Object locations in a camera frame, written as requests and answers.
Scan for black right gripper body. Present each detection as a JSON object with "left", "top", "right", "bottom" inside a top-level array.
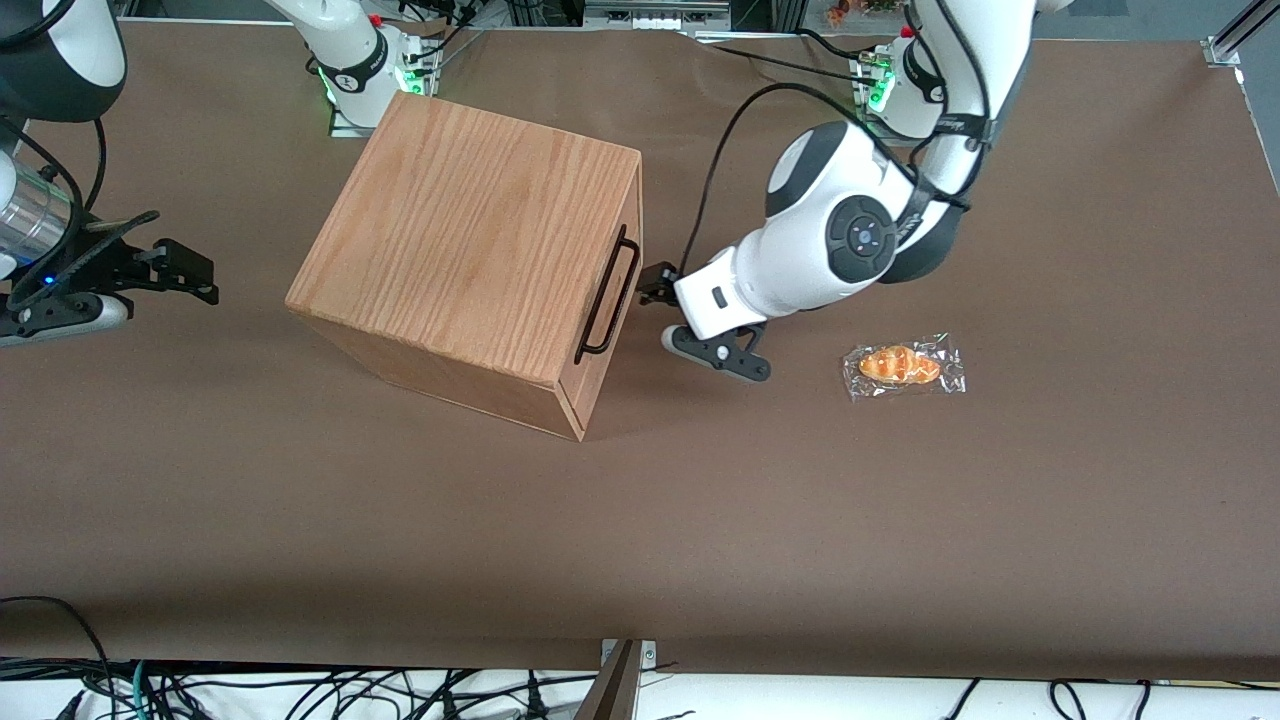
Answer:
[{"left": 15, "top": 220, "right": 138, "bottom": 306}]

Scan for black metal drawer handle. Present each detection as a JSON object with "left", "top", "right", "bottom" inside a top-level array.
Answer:
[{"left": 575, "top": 225, "right": 642, "bottom": 365}]

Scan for light wooden drawer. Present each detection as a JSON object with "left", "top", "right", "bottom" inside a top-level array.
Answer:
[{"left": 556, "top": 150, "right": 646, "bottom": 443}]

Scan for light wooden drawer cabinet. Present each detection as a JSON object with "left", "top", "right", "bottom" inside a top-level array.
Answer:
[{"left": 285, "top": 90, "right": 643, "bottom": 443}]

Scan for plastic wrapped bread roll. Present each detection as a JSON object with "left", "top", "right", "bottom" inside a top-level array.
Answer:
[{"left": 841, "top": 332, "right": 968, "bottom": 403}]

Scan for brown table cover sheet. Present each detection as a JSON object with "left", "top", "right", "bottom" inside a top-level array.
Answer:
[{"left": 0, "top": 18, "right": 1280, "bottom": 683}]

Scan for grey background equipment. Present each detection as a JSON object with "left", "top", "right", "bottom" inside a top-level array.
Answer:
[{"left": 583, "top": 0, "right": 733, "bottom": 31}]

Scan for dark angled pole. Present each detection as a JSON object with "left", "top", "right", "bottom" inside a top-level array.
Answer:
[{"left": 575, "top": 640, "right": 642, "bottom": 720}]

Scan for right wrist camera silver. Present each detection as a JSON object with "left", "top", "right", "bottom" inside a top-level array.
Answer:
[{"left": 0, "top": 293, "right": 133, "bottom": 348}]

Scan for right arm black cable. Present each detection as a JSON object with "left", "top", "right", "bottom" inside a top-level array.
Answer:
[{"left": 0, "top": 115, "right": 109, "bottom": 301}]

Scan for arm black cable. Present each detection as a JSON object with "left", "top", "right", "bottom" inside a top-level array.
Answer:
[
  {"left": 0, "top": 115, "right": 109, "bottom": 301},
  {"left": 683, "top": 0, "right": 996, "bottom": 277}
]

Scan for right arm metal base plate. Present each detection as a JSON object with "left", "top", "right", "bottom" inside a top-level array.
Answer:
[{"left": 328, "top": 30, "right": 443, "bottom": 138}]

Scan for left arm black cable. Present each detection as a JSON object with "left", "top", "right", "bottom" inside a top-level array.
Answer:
[{"left": 683, "top": 0, "right": 996, "bottom": 277}]

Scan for long black table cable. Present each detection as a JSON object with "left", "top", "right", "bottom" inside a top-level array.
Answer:
[{"left": 690, "top": 35, "right": 881, "bottom": 87}]

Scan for short black table cable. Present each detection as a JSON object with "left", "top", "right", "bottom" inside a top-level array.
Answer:
[{"left": 797, "top": 27, "right": 877, "bottom": 61}]

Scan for black looped floor cable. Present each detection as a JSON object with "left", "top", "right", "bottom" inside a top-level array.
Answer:
[{"left": 0, "top": 596, "right": 113, "bottom": 701}]

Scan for small metal bracket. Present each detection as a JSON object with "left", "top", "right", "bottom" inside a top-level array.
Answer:
[{"left": 600, "top": 638, "right": 658, "bottom": 673}]

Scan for aluminium profile rail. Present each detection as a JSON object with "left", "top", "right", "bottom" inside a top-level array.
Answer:
[{"left": 1203, "top": 0, "right": 1280, "bottom": 69}]

